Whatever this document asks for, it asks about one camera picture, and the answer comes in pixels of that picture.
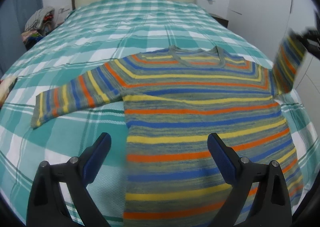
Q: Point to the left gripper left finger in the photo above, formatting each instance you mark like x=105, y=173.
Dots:
x=46, y=205

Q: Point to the teal plaid bed cover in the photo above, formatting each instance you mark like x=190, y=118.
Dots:
x=91, y=36

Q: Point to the dark wooden nightstand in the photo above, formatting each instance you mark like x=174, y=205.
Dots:
x=224, y=22

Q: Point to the blue curtain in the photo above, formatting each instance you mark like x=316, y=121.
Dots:
x=14, y=15

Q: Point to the white wardrobe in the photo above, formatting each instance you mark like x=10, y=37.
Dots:
x=264, y=23

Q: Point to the striped knit sweater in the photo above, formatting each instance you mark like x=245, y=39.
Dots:
x=173, y=99

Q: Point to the pile of clothes on nightstand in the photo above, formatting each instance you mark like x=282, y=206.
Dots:
x=38, y=26

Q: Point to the folded red and beige clothes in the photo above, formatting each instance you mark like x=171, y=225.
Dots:
x=6, y=86

